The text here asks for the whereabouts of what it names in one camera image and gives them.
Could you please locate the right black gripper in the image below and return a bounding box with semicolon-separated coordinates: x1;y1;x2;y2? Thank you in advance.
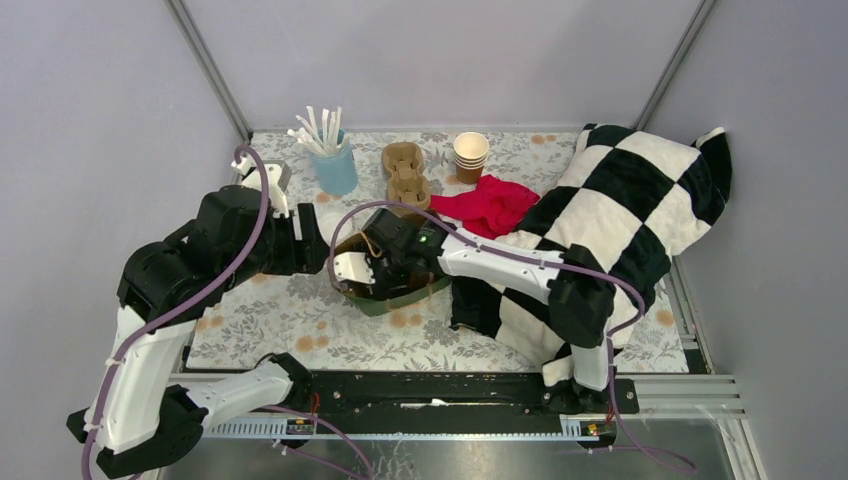
355;244;414;308

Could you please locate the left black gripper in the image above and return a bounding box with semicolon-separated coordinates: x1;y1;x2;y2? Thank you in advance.
226;201;334;290

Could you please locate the green brown paper bag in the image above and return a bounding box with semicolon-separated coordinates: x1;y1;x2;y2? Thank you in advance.
333;232;451;317

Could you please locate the brown cardboard cup carrier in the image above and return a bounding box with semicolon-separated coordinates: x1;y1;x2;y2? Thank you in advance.
381;142;432;210

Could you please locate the stack of brown paper cups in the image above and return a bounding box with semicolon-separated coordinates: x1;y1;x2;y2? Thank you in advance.
453;132;490;184

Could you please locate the white plastic cup lid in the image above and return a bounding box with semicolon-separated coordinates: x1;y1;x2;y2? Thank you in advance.
317;210;354;245

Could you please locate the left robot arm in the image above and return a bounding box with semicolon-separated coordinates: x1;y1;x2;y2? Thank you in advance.
67;185;328;479

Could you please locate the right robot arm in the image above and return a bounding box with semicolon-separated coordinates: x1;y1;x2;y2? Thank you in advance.
328;202;616;412

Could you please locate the light blue straw cup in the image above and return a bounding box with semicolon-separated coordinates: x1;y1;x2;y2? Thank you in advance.
309;129;358;196

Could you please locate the red cloth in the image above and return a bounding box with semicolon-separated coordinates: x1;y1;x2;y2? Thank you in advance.
430;175;540;239

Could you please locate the black white checkered blanket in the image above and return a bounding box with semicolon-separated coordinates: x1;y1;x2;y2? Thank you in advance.
451;124;732;391

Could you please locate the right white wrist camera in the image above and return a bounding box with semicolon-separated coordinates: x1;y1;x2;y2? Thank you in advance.
331;251;376;285

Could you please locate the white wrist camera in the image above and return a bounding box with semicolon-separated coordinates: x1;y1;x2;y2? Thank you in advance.
230;156;294;220
331;251;376;285

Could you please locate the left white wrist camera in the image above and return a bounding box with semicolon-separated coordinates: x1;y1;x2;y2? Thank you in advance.
230;156;294;220

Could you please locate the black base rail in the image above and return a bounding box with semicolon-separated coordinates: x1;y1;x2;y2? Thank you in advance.
247;369;641;436

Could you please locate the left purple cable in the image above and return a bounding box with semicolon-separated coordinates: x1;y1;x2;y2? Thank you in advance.
79;144;379;480

